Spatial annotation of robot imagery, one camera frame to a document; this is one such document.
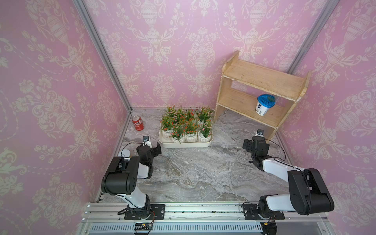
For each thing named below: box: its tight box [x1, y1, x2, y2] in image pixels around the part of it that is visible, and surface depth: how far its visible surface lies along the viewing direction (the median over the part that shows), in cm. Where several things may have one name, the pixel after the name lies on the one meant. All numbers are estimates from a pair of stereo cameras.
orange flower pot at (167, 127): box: [159, 115, 175, 141], surface depth 99 cm
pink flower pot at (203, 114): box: [194, 103, 215, 124], surface depth 102 cm
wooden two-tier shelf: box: [213, 50, 312, 141], surface depth 83 cm
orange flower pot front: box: [183, 117, 200, 143], surface depth 97 cm
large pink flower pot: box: [165, 105, 187, 124], surface depth 99 cm
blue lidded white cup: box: [255, 94, 276, 117], surface depth 85 cm
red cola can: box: [131, 115, 145, 132], surface depth 102 cm
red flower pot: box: [184, 108, 196, 123], surface depth 101 cm
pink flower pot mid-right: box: [169, 122, 187, 143], surface depth 95 cm
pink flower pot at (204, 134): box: [197, 121, 212, 142], surface depth 96 cm
